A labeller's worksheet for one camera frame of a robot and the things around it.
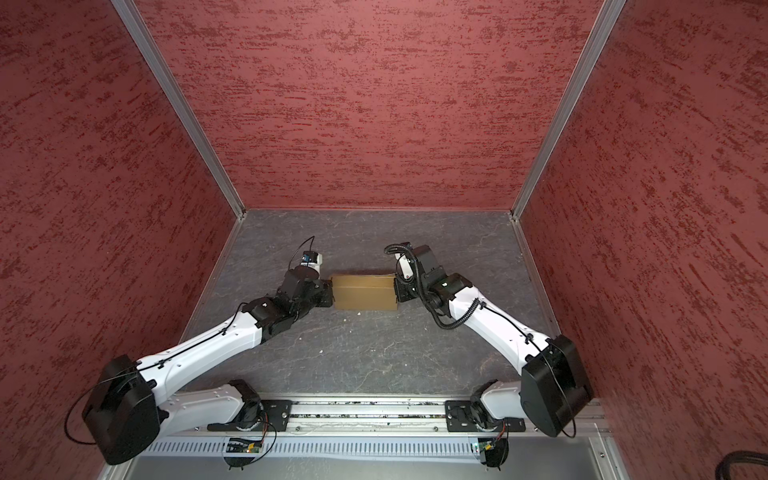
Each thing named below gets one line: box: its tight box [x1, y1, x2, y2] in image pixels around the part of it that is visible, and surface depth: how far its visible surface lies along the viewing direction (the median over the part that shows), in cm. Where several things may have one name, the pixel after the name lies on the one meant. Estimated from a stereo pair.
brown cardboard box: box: [331, 273, 398, 311], surface depth 85 cm
